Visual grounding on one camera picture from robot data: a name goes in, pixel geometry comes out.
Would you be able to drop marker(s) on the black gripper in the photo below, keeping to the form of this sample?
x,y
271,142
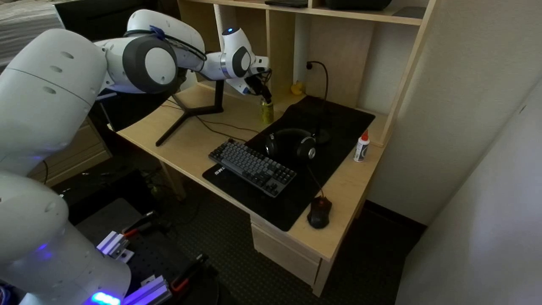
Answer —
x,y
256,83

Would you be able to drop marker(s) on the yellow soda can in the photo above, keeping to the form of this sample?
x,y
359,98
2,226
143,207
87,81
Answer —
x,y
266,112

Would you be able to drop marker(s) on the white bottle red cap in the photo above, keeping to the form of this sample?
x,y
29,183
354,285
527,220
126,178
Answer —
x,y
361,146

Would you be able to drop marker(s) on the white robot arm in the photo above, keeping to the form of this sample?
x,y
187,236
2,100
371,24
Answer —
x,y
46,93

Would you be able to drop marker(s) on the black desk mat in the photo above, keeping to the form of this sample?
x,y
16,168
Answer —
x,y
310,112

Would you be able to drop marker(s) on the black monitor stand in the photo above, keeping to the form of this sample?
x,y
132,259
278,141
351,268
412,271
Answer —
x,y
188,112

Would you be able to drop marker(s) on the small yellow object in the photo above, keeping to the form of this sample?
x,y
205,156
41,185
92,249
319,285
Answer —
x,y
297,88

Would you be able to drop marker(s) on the black silver headphones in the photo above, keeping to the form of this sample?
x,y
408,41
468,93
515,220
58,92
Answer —
x,y
295,142

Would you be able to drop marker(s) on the grey mechanical keyboard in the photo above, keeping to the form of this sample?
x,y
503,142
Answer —
x,y
258,170

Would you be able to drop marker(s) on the wooden shelf unit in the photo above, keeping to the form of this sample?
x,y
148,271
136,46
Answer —
x,y
346,41

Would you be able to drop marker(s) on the black red computer mouse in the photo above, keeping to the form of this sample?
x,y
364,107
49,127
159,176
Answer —
x,y
319,212

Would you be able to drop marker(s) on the wooden desk drawer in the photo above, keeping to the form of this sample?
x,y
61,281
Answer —
x,y
285,251

